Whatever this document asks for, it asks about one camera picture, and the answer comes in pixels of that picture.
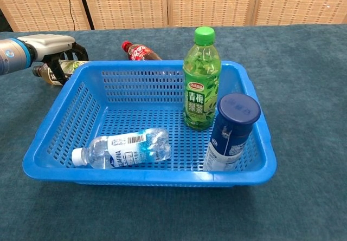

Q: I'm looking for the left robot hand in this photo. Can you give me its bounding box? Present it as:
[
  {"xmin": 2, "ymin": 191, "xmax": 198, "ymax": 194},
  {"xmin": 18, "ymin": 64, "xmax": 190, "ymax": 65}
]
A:
[{"xmin": 17, "ymin": 34, "xmax": 89, "ymax": 86}]

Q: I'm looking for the bamboo folding screen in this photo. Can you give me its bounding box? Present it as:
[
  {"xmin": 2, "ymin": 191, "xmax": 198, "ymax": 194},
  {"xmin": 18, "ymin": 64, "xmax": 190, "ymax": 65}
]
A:
[{"xmin": 0, "ymin": 0, "xmax": 347, "ymax": 33}]

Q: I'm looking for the blue-capped white bottle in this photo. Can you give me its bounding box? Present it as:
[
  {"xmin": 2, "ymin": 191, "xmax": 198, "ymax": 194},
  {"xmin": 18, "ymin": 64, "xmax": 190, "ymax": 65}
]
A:
[{"xmin": 202, "ymin": 93, "xmax": 262, "ymax": 172}]

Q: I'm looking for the clear water bottle white cap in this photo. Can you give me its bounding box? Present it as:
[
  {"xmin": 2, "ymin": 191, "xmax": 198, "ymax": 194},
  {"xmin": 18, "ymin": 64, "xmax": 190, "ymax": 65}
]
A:
[{"xmin": 71, "ymin": 127, "xmax": 172, "ymax": 170}]

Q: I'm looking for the thin black hanging cable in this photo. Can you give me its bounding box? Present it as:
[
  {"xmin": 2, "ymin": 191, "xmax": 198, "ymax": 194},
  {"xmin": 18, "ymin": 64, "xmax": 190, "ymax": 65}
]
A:
[{"xmin": 63, "ymin": 0, "xmax": 77, "ymax": 31}]

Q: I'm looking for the black tripod stand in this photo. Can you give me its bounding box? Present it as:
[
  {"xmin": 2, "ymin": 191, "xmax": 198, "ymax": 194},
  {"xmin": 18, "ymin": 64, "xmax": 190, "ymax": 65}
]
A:
[{"xmin": 75, "ymin": 0, "xmax": 95, "ymax": 31}]

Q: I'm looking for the green tea bottle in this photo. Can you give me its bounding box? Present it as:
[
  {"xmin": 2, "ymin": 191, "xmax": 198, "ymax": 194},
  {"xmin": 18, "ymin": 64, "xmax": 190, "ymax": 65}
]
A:
[{"xmin": 183, "ymin": 26, "xmax": 222, "ymax": 132}]

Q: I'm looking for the blue plastic perforated basket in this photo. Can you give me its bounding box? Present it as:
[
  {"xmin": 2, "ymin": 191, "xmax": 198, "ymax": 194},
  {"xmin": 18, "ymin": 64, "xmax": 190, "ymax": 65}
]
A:
[{"xmin": 22, "ymin": 60, "xmax": 278, "ymax": 188}]

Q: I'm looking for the red-capped cola bottle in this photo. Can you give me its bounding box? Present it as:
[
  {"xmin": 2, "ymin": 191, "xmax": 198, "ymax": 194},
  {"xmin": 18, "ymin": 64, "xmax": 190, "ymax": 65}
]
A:
[{"xmin": 121, "ymin": 41, "xmax": 163, "ymax": 61}]

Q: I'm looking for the brown tea bottle black cap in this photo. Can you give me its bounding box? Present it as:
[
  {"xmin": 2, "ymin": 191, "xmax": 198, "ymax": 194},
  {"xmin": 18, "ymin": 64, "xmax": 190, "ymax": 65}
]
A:
[{"xmin": 32, "ymin": 60, "xmax": 89, "ymax": 86}]

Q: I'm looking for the teal table mat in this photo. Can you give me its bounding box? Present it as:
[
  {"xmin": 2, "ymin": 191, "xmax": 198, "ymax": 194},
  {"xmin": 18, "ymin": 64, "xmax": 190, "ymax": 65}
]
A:
[{"xmin": 0, "ymin": 24, "xmax": 347, "ymax": 241}]

